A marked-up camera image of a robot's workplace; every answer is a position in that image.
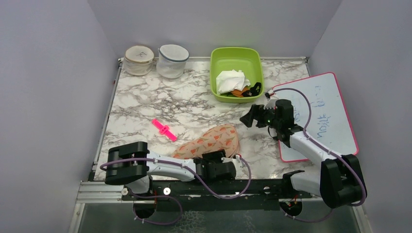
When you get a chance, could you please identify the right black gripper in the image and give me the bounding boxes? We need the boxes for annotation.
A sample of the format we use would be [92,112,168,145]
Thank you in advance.
[240,104,281,130]

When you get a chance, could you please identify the floral mesh laundry bag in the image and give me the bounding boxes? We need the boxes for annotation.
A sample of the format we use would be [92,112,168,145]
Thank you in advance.
[171,124,240,159]

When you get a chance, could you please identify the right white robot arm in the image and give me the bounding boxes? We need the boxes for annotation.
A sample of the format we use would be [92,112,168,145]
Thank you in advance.
[240,99,367,209]

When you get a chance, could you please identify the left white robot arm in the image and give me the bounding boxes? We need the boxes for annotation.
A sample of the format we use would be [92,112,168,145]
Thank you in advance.
[100,141,236,200]

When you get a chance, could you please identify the beige round laundry bag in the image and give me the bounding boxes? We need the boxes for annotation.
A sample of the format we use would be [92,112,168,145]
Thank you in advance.
[123,45,155,76]

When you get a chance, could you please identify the orange and black items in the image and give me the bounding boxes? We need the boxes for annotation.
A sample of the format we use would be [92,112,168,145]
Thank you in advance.
[223,83,262,98]

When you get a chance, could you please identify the crumpled white cloth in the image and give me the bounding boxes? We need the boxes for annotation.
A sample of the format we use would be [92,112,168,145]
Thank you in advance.
[216,69,251,94]

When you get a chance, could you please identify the pink plastic clip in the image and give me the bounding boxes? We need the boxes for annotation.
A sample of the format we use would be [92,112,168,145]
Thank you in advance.
[152,119,177,142]

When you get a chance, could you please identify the green plastic bin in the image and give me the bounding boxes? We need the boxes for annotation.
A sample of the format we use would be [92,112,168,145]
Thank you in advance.
[209,47,265,103]

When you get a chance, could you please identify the pink framed whiteboard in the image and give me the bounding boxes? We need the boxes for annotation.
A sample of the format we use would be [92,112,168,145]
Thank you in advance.
[273,72,359,155]

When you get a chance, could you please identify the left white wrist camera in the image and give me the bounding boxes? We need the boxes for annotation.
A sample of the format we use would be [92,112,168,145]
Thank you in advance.
[230,154,246,171]

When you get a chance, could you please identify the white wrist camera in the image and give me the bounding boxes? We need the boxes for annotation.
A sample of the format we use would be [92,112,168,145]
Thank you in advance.
[230,154,246,171]
[264,90,278,110]

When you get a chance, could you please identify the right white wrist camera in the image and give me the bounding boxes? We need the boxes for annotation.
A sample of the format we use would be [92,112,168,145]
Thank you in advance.
[264,90,278,110]

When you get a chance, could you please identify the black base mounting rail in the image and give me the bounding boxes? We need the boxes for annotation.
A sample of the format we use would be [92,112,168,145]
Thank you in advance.
[121,179,312,212]

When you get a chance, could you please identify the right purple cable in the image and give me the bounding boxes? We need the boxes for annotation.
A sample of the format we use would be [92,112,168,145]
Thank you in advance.
[267,88,368,223]

